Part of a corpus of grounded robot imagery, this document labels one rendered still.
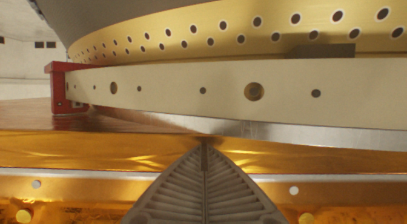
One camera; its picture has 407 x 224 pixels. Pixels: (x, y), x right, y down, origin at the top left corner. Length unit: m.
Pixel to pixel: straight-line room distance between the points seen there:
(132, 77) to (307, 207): 0.25
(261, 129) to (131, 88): 0.14
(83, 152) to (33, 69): 8.47
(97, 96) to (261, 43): 0.20
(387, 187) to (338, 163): 0.07
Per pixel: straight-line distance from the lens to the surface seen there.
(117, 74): 0.20
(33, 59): 8.69
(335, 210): 0.28
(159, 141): 0.20
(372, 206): 0.31
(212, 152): 0.17
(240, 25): 0.17
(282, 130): 0.18
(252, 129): 0.18
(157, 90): 0.16
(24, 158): 0.29
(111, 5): 0.26
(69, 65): 0.32
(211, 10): 0.17
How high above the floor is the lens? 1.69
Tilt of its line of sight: 4 degrees up
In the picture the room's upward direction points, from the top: 179 degrees counter-clockwise
